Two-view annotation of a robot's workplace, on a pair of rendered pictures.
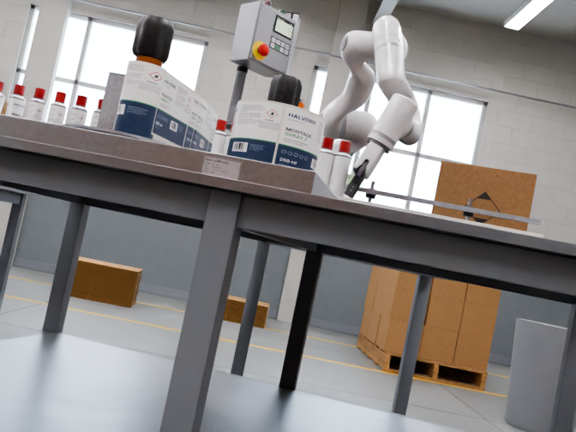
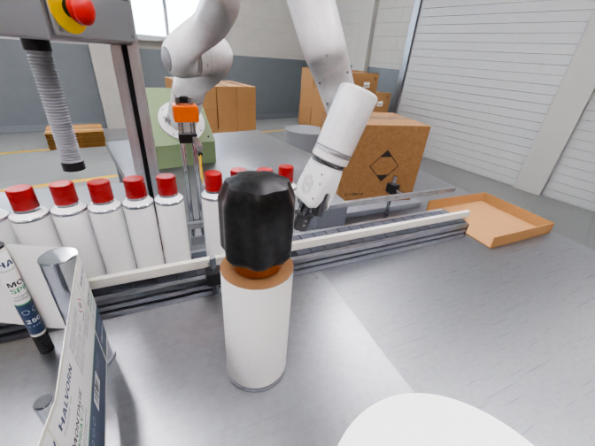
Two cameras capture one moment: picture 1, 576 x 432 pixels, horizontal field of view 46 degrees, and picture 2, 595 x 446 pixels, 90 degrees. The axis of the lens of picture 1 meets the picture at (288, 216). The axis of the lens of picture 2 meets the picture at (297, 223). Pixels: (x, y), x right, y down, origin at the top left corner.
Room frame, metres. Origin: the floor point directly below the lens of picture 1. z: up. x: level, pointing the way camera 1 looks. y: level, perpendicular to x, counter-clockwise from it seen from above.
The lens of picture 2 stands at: (1.54, 0.21, 1.29)
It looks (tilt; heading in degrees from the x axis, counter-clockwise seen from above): 29 degrees down; 324
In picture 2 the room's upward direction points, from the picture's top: 5 degrees clockwise
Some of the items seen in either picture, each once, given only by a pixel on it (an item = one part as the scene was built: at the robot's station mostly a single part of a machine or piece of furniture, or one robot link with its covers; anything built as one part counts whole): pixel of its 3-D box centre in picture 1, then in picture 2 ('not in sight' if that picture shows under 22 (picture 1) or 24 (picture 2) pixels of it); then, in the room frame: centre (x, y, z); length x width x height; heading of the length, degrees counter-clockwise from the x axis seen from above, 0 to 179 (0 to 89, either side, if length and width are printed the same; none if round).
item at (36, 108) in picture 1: (33, 119); not in sight; (2.23, 0.88, 0.98); 0.05 x 0.05 x 0.20
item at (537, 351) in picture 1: (547, 377); (304, 157); (4.12, -1.71, 0.31); 0.46 x 0.46 x 0.62
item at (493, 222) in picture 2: not in sight; (487, 216); (1.91, -0.88, 0.85); 0.30 x 0.26 x 0.04; 80
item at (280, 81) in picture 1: (277, 131); (257, 288); (1.80, 0.07, 1.03); 0.09 x 0.09 x 0.30
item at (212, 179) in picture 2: not in sight; (216, 219); (2.07, 0.03, 0.98); 0.05 x 0.05 x 0.20
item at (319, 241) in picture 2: (352, 202); (312, 242); (2.00, -0.18, 0.90); 1.07 x 0.01 x 0.02; 80
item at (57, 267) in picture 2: not in sight; (80, 313); (1.92, 0.27, 0.97); 0.05 x 0.05 x 0.19
